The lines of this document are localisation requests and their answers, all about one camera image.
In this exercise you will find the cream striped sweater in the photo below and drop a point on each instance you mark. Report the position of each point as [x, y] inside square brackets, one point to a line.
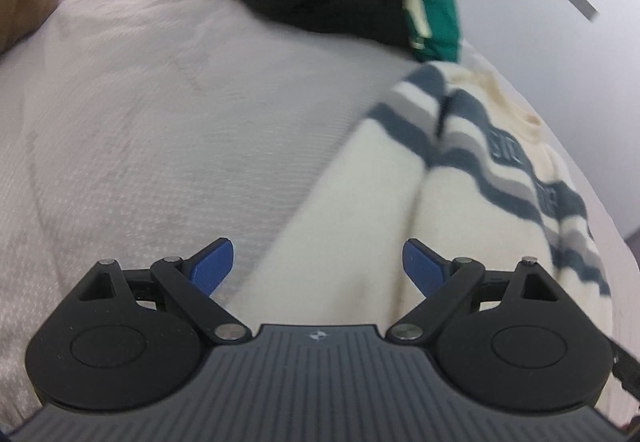
[390, 202]

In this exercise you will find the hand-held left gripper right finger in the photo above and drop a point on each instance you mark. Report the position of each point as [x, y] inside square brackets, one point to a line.
[422, 267]

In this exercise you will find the white bed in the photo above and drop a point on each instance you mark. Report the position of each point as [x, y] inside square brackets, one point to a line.
[150, 131]

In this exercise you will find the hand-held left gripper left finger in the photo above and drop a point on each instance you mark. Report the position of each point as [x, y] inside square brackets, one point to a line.
[215, 264]

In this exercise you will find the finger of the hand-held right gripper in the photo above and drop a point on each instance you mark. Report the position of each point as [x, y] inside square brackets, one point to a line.
[626, 367]

